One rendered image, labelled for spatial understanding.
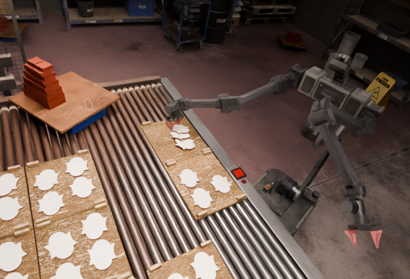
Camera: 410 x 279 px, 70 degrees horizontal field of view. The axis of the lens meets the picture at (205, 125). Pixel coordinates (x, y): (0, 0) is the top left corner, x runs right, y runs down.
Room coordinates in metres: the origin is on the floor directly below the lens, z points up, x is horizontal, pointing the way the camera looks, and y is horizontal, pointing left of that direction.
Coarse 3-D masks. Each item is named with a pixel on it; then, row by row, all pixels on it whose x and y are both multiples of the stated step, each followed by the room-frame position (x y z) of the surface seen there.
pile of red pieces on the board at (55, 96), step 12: (36, 60) 1.49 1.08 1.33; (24, 72) 1.46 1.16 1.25; (36, 72) 1.41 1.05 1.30; (48, 72) 1.44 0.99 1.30; (24, 84) 1.48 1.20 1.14; (36, 84) 1.43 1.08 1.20; (48, 84) 1.43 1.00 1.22; (36, 96) 1.44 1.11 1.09; (48, 96) 1.41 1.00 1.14; (60, 96) 1.48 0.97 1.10; (48, 108) 1.40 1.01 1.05
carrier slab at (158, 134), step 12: (180, 120) 1.69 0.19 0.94; (144, 132) 1.48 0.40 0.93; (156, 132) 1.51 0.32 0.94; (168, 132) 1.53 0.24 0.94; (192, 132) 1.58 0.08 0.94; (156, 144) 1.39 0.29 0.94; (168, 144) 1.42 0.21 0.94; (204, 144) 1.49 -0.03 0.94; (168, 156) 1.31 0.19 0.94; (180, 156) 1.33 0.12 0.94; (192, 156) 1.35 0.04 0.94
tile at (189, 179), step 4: (184, 172) 1.20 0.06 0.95; (188, 172) 1.20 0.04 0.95; (192, 172) 1.21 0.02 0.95; (180, 176) 1.16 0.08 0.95; (184, 176) 1.16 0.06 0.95; (188, 176) 1.17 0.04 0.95; (192, 176) 1.18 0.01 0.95; (184, 180) 1.14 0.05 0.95; (188, 180) 1.14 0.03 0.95; (192, 180) 1.15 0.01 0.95; (196, 180) 1.15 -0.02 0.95; (184, 184) 1.11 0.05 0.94; (188, 184) 1.11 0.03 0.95; (192, 184) 1.12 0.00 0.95
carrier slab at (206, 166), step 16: (192, 160) 1.32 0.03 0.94; (208, 160) 1.35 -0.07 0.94; (176, 176) 1.16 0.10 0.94; (208, 176) 1.21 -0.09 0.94; (224, 176) 1.24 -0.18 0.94; (192, 192) 1.07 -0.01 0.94; (240, 192) 1.14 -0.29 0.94; (192, 208) 0.96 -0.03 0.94; (208, 208) 0.98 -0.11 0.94; (224, 208) 1.01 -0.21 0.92
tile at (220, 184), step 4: (216, 176) 1.21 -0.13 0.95; (220, 176) 1.22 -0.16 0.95; (212, 180) 1.18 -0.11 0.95; (216, 180) 1.19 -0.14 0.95; (220, 180) 1.19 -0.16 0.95; (224, 180) 1.20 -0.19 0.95; (212, 184) 1.15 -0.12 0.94; (216, 184) 1.15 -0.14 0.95; (220, 184) 1.16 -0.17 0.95; (224, 184) 1.17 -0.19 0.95; (228, 184) 1.17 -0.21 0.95; (216, 188) 1.13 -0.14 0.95; (220, 188) 1.13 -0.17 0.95; (224, 188) 1.14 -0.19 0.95; (228, 188) 1.14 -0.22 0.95; (220, 192) 1.11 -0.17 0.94; (224, 192) 1.11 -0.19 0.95
